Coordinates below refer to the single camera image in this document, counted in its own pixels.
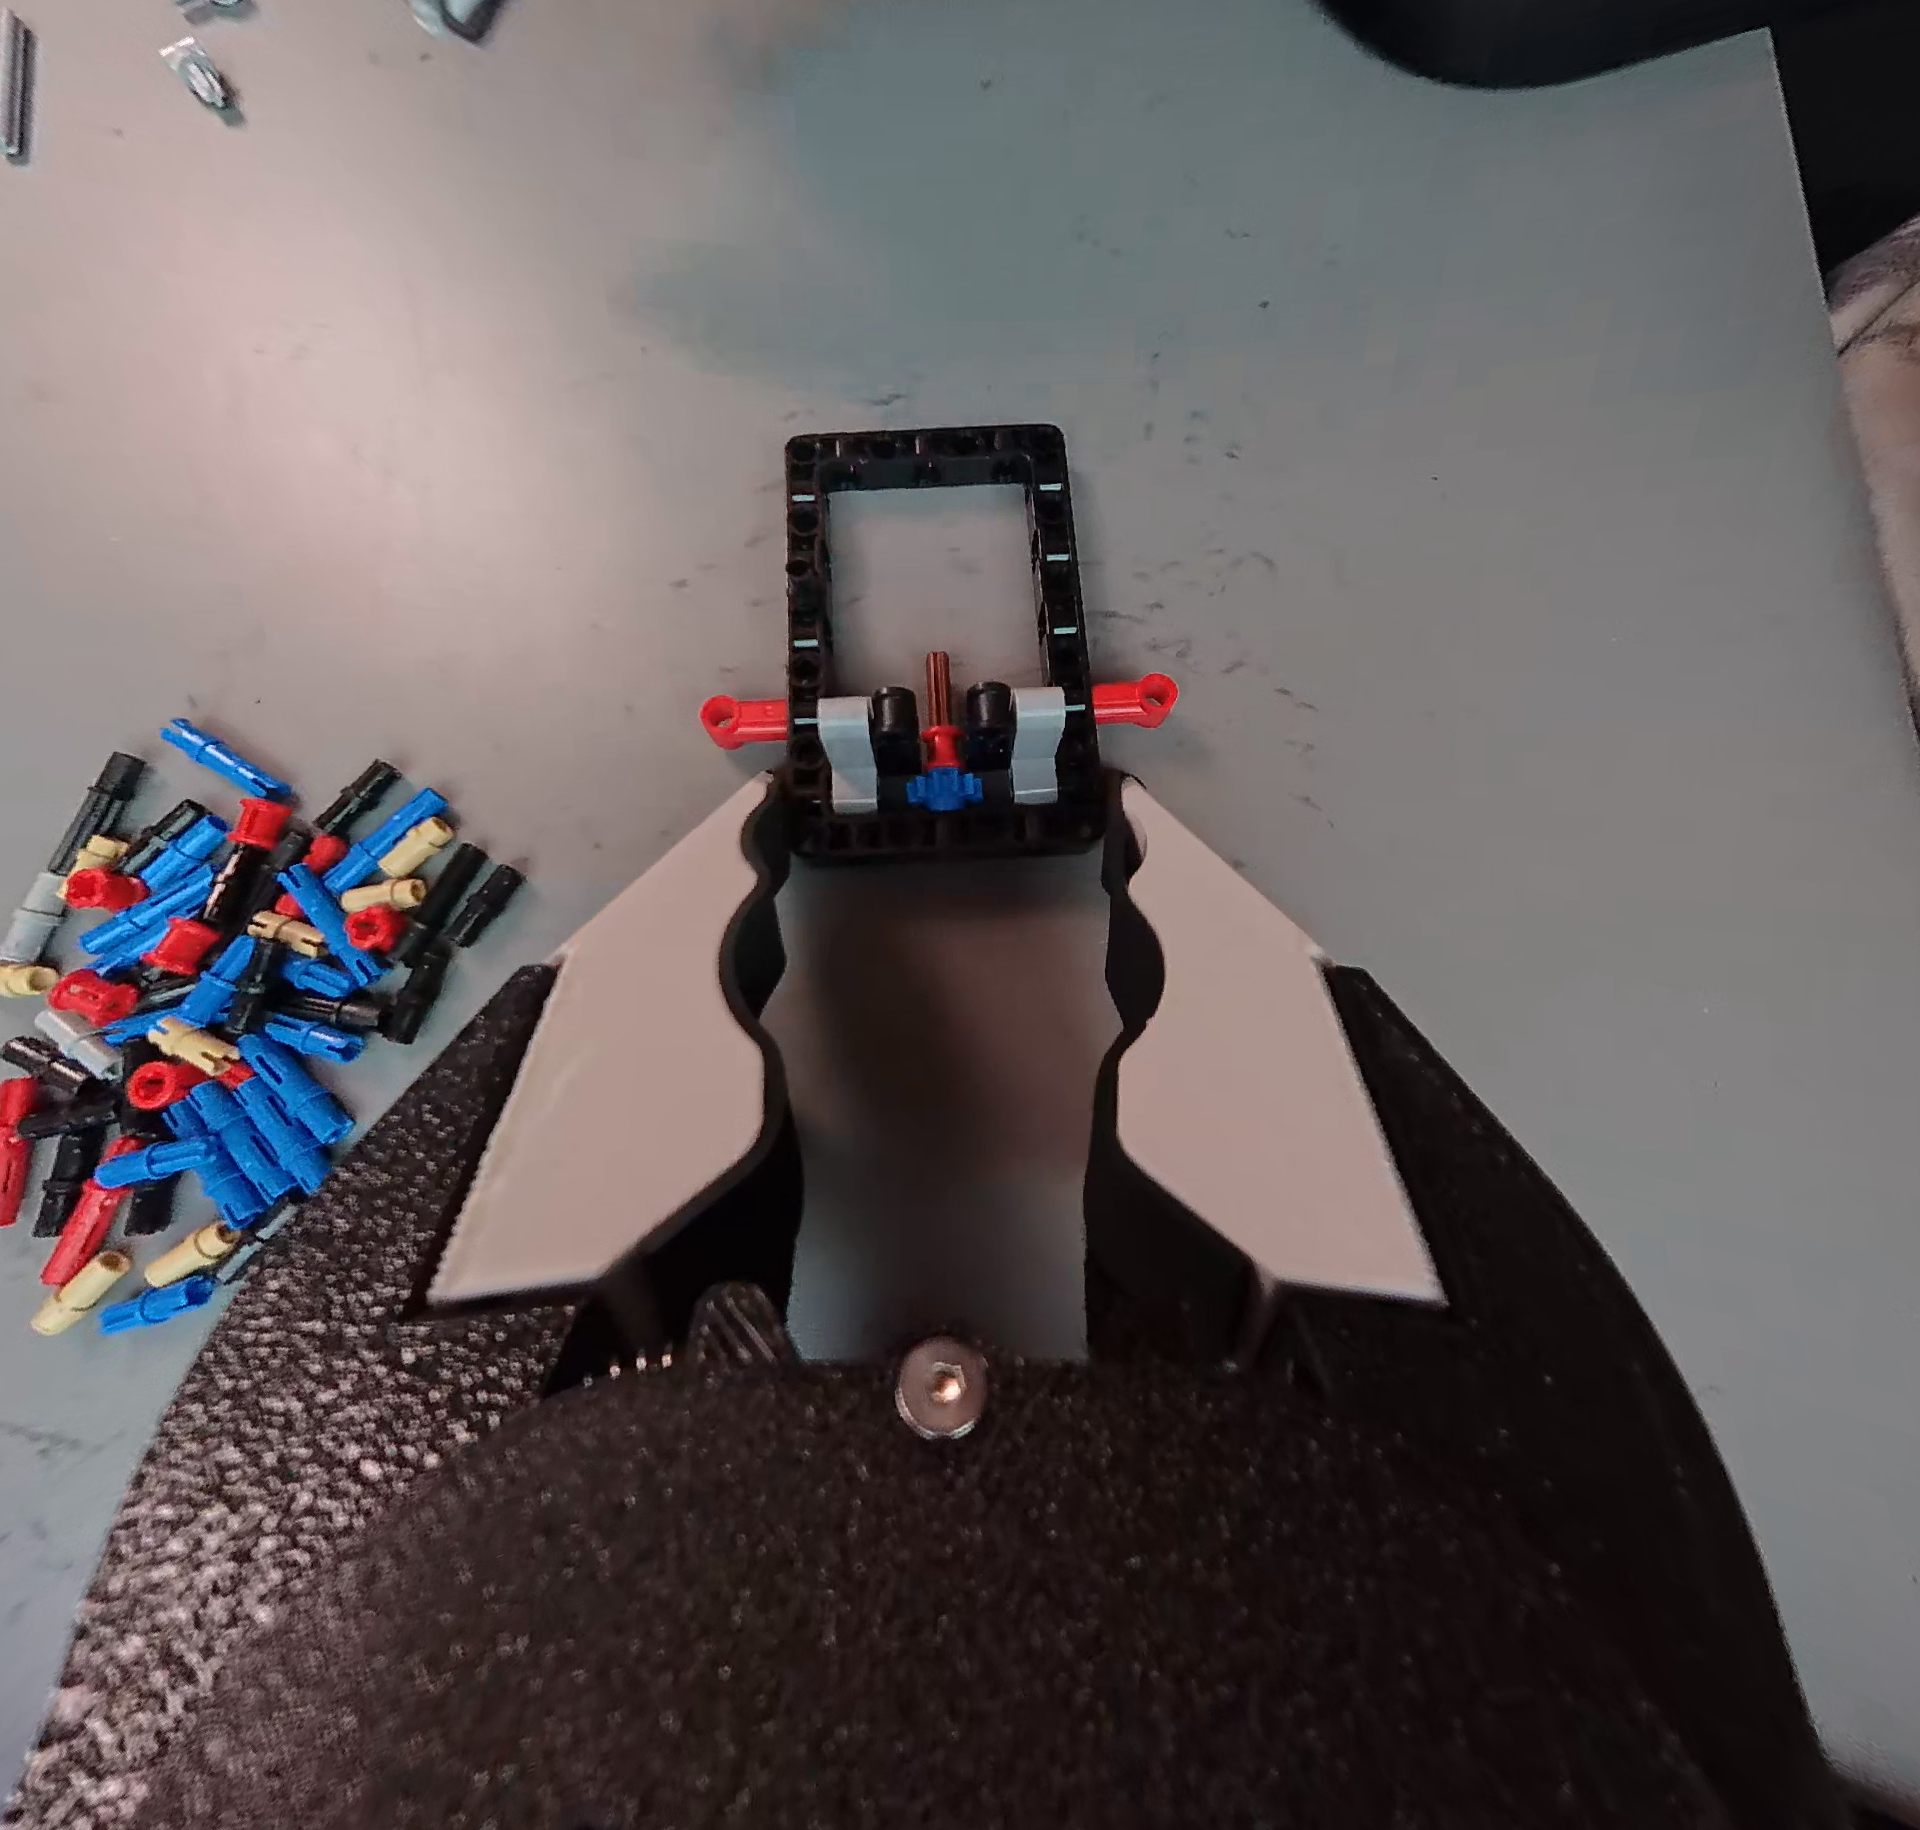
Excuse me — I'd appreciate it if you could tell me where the person's grey printed sweatshirt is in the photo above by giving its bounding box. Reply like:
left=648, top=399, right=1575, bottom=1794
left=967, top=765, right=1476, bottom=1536
left=1821, top=216, right=1920, bottom=743

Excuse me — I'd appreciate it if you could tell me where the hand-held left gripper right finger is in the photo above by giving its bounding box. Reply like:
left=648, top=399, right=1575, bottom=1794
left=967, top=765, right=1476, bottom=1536
left=1092, top=771, right=1448, bottom=1308

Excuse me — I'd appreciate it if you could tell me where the black toy brick frame assembly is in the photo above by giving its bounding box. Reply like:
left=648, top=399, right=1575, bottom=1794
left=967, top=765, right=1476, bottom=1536
left=701, top=424, right=1182, bottom=869

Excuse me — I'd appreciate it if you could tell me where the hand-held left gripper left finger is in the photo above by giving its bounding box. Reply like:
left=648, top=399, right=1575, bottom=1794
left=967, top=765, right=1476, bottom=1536
left=423, top=778, right=797, bottom=1314

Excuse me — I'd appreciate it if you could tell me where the grey desk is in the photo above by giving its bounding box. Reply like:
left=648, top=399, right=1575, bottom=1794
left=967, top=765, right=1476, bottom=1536
left=0, top=0, right=1920, bottom=1830

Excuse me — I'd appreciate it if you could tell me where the pile of colourful toy pins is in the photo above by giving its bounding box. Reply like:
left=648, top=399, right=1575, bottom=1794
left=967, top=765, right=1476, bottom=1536
left=0, top=718, right=527, bottom=1338

